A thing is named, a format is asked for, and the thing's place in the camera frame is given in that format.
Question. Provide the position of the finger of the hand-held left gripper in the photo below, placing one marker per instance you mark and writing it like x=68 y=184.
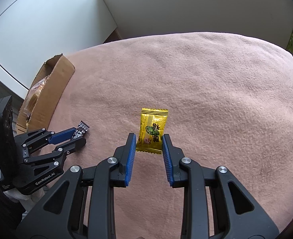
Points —
x=61 y=135
x=74 y=145

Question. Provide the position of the white cabinet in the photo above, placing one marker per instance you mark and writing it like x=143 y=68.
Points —
x=36 y=29

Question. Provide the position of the black candy packet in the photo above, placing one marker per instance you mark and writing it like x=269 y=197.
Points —
x=82 y=129

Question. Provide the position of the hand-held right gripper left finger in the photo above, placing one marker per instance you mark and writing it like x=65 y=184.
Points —
x=130 y=159

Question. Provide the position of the person's left hand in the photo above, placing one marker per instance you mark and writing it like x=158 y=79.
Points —
x=24 y=199

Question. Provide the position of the yellow candy packet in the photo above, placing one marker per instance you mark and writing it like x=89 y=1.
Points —
x=152 y=127

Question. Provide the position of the person's left forearm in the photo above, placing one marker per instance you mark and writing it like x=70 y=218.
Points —
x=1 y=214

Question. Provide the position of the pink blanket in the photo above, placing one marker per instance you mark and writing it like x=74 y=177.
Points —
x=198 y=92

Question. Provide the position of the packaged sliced bread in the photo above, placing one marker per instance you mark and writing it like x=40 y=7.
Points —
x=35 y=94

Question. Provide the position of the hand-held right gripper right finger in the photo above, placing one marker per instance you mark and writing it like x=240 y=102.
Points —
x=167 y=161

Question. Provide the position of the brown cardboard box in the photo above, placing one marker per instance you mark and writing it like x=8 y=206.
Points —
x=54 y=84

